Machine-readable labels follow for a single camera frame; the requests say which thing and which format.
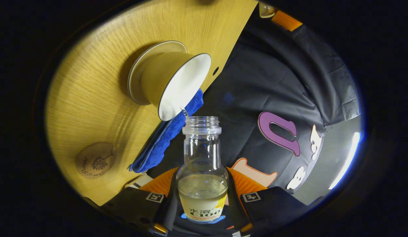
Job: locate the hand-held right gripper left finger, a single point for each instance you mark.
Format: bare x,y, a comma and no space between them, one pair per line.
134,205

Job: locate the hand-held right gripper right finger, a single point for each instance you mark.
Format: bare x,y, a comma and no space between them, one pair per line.
273,205

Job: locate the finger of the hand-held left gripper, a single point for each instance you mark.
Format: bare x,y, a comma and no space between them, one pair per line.
286,20

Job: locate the cream teacup lid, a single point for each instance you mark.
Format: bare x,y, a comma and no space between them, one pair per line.
266,10

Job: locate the round cork coaster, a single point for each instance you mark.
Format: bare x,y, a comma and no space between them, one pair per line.
95,160

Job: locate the clear water bottle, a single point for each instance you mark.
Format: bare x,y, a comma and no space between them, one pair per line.
202,177

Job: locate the cream ceramic teacup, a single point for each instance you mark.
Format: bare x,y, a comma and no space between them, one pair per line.
171,82

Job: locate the blue folded towel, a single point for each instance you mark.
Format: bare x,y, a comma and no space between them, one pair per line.
164,141

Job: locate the cream ceramic saucer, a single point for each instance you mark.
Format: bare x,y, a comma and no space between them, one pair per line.
138,72

